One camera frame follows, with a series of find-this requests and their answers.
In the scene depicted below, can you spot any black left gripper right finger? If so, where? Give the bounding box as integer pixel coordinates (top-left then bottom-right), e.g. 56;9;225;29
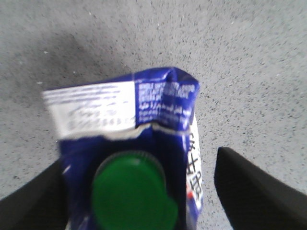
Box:
214;147;307;230

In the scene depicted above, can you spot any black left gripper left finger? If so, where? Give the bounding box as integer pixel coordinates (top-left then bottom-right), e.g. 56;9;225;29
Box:
0;161;67;230

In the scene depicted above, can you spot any blue white milk carton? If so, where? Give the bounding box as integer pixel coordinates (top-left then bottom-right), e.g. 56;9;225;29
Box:
42;67;203;230

